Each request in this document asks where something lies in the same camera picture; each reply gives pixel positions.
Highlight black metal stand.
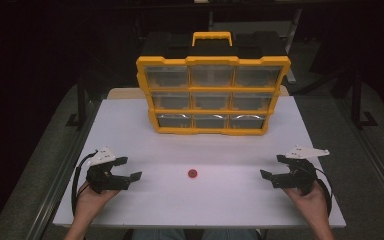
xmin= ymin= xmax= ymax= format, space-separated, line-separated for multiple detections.
xmin=65 ymin=74 xmax=93 ymax=128
xmin=350 ymin=68 xmax=380 ymax=130

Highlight person's left hand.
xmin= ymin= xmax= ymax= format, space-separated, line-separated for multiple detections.
xmin=75 ymin=180 xmax=121 ymax=219

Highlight person's right hand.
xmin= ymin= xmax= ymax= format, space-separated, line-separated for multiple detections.
xmin=282 ymin=184 xmax=330 ymax=222

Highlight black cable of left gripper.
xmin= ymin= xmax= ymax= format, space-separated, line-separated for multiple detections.
xmin=71 ymin=150 xmax=99 ymax=217

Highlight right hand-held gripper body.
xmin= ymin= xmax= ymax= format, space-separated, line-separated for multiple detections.
xmin=269 ymin=144 xmax=331 ymax=196

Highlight aluminium rail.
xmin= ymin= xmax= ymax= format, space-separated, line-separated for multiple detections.
xmin=24 ymin=99 xmax=101 ymax=240
xmin=337 ymin=98 xmax=384 ymax=211

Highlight yellow and black organizer cabinet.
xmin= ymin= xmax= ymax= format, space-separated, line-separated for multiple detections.
xmin=135 ymin=31 xmax=292 ymax=136

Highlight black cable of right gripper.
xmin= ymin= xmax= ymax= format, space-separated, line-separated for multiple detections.
xmin=314 ymin=166 xmax=334 ymax=218

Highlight grid of clear drawers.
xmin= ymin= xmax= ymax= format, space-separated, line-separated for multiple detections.
xmin=144 ymin=65 xmax=284 ymax=130

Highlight grey metal post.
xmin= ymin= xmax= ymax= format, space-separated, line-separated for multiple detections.
xmin=284 ymin=8 xmax=304 ymax=84

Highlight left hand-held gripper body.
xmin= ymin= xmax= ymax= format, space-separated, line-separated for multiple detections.
xmin=85 ymin=145 xmax=131 ymax=195

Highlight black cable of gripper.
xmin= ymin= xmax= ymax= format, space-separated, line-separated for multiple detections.
xmin=314 ymin=166 xmax=334 ymax=218
xmin=71 ymin=150 xmax=99 ymax=217

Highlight clear plastic drawer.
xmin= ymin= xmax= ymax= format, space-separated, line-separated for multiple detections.
xmin=229 ymin=113 xmax=268 ymax=130

